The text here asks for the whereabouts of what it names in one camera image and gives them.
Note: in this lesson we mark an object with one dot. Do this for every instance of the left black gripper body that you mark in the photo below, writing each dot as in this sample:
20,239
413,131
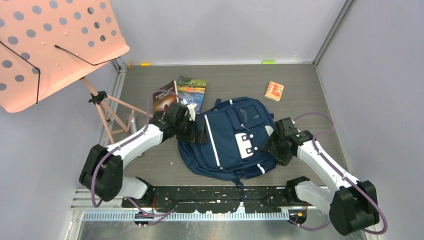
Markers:
186,130

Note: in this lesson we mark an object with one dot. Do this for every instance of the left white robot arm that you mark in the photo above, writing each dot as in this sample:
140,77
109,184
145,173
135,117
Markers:
102,172

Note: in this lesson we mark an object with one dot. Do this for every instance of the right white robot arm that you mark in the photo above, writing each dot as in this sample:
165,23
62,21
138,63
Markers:
350,204

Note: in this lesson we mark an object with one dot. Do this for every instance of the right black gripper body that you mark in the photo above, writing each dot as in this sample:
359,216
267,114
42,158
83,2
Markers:
277,148

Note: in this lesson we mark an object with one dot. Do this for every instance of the black mounting base plate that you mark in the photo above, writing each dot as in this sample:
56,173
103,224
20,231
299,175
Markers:
218,199

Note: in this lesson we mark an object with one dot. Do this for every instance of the green tape marker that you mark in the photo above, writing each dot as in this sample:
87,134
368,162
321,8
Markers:
268,62

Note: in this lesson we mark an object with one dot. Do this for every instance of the orange small notebook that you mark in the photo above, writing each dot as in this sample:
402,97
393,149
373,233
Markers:
274,91

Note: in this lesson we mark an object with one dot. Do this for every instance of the dark Three Days book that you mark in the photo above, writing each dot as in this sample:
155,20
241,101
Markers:
166,95

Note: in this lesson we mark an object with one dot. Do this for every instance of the pink perforated music stand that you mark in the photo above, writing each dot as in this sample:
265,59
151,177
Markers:
46,45

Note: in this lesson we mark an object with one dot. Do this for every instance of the blue Animal Farm book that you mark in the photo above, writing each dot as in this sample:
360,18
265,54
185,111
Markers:
192,90

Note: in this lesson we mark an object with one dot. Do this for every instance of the navy blue student backpack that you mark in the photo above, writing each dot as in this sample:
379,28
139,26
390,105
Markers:
235,130

